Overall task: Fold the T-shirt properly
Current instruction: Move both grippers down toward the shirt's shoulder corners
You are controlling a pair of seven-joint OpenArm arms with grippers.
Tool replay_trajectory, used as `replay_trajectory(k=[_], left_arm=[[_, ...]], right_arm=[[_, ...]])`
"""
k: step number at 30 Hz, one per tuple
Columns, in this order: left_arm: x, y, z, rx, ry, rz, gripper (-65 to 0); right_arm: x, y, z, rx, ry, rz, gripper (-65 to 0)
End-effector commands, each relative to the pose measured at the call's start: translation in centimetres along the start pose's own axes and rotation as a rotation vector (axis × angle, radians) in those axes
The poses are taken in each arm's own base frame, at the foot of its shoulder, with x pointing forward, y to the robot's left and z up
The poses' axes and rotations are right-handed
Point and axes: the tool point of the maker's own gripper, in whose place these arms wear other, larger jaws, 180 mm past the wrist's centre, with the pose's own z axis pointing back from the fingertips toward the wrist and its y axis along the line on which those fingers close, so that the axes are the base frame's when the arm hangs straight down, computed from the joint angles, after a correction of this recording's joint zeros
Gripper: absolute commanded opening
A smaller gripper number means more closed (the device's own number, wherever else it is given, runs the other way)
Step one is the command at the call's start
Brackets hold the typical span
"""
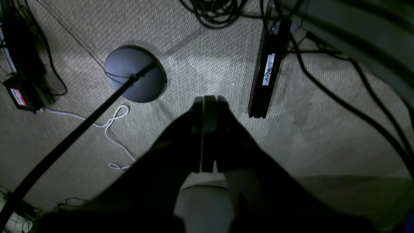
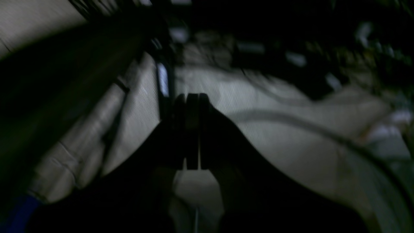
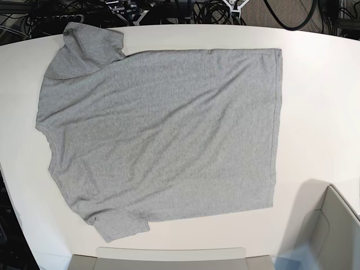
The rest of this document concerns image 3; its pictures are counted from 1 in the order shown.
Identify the grey T-shirt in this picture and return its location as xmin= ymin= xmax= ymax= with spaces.
xmin=35 ymin=22 xmax=282 ymax=242

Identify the black cable bundle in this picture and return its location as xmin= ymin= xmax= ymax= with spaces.
xmin=193 ymin=0 xmax=248 ymax=25

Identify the black power strip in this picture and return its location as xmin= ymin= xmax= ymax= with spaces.
xmin=35 ymin=14 xmax=85 ymax=25

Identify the white camera bracket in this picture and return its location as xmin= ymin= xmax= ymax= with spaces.
xmin=105 ymin=0 xmax=155 ymax=26
xmin=222 ymin=0 xmax=249 ymax=18

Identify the thick black cable loop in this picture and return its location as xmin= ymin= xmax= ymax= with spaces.
xmin=263 ymin=0 xmax=312 ymax=32

